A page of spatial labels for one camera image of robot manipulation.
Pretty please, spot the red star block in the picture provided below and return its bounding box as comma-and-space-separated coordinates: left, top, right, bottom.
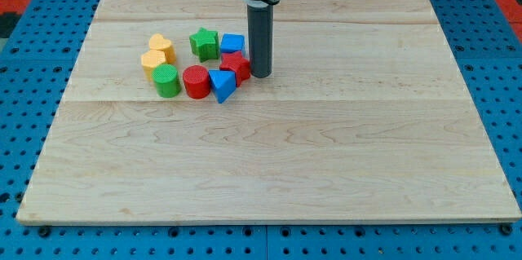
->
219, 51, 250, 87

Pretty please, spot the green star block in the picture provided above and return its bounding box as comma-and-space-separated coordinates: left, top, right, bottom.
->
189, 28, 219, 62

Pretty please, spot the yellow heart block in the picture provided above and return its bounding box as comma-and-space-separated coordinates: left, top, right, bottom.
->
148, 33, 176, 64

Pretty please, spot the blue triangle block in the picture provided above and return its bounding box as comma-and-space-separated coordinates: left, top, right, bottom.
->
209, 69, 237, 104

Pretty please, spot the red cylinder block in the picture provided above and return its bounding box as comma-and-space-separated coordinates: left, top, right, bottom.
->
183, 65, 210, 99

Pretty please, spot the blue cube block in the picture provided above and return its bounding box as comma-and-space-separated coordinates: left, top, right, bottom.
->
220, 33, 246, 55

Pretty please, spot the green cylinder block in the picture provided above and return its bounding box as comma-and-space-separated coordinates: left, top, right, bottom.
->
152, 64, 181, 98

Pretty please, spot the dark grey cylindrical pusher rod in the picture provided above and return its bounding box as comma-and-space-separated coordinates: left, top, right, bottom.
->
247, 5, 273, 78

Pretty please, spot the light wooden board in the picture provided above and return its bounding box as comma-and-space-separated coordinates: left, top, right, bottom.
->
16, 0, 521, 226

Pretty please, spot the yellow hexagon block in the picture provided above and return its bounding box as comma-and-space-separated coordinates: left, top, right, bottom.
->
140, 50, 166, 81

